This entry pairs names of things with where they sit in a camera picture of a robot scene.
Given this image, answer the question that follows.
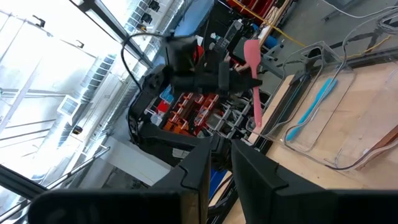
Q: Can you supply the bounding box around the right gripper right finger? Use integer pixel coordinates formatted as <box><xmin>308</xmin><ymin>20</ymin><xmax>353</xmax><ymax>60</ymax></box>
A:
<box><xmin>231</xmin><ymin>139</ymin><xmax>398</xmax><ymax>224</ymax></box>

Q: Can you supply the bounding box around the white floor cable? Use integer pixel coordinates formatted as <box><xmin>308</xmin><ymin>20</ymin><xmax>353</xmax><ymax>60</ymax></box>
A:
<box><xmin>321</xmin><ymin>0</ymin><xmax>398</xmax><ymax>20</ymax></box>

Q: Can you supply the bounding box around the brown wooden spoon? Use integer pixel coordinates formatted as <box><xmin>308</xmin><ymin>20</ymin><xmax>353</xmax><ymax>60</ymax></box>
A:
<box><xmin>355</xmin><ymin>123</ymin><xmax>398</xmax><ymax>170</ymax></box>

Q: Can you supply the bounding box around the yellow extension cable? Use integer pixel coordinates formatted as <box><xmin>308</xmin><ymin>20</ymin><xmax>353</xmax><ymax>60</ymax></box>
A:
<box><xmin>232</xmin><ymin>0</ymin><xmax>393</xmax><ymax>60</ymax></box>

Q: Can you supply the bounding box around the red orange parts bin rack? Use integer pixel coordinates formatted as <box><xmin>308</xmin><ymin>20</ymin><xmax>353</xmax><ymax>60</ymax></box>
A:
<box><xmin>144</xmin><ymin>89</ymin><xmax>250</xmax><ymax>139</ymax></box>

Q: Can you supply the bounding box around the black rig upright beam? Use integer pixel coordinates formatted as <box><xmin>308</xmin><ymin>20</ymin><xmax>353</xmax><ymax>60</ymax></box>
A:
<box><xmin>67</xmin><ymin>0</ymin><xmax>154</xmax><ymax>68</ymax></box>

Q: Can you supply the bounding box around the clear plastic bin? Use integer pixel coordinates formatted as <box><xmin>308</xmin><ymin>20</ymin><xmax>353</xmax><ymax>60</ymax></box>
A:
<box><xmin>247</xmin><ymin>41</ymin><xmax>358</xmax><ymax>171</ymax></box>
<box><xmin>323</xmin><ymin>6</ymin><xmax>398</xmax><ymax>171</ymax></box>

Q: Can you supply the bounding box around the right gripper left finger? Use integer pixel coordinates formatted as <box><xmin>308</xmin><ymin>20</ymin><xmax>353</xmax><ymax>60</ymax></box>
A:
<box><xmin>27</xmin><ymin>136</ymin><xmax>213</xmax><ymax>224</ymax></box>

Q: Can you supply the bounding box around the blue silicone spatula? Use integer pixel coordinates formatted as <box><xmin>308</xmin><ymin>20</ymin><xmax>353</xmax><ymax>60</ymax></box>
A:
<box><xmin>285</xmin><ymin>77</ymin><xmax>338</xmax><ymax>142</ymax></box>

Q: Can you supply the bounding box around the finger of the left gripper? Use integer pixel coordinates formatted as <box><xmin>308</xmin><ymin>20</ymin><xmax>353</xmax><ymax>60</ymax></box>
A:
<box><xmin>229</xmin><ymin>83</ymin><xmax>261</xmax><ymax>93</ymax></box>
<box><xmin>229</xmin><ymin>73</ymin><xmax>264</xmax><ymax>85</ymax></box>

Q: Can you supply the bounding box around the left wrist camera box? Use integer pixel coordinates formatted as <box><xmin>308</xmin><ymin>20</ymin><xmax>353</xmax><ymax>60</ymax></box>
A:
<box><xmin>165</xmin><ymin>35</ymin><xmax>200</xmax><ymax>74</ymax></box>

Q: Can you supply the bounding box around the pink silicone spatula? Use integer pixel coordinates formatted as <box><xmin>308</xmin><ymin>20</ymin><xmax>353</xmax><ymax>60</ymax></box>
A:
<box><xmin>243</xmin><ymin>39</ymin><xmax>264</xmax><ymax>128</ymax></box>

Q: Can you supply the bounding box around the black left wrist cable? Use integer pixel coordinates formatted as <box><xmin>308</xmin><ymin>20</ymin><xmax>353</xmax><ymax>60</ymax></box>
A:
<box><xmin>120</xmin><ymin>32</ymin><xmax>175</xmax><ymax>91</ymax></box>

